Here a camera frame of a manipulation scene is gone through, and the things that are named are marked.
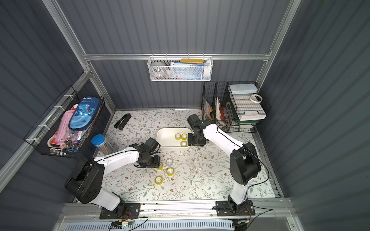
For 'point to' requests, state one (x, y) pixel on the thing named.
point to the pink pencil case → (64, 132)
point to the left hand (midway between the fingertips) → (155, 164)
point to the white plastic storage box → (173, 138)
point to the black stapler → (122, 122)
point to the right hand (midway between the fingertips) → (194, 142)
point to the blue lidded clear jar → (99, 140)
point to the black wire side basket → (42, 135)
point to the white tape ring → (256, 101)
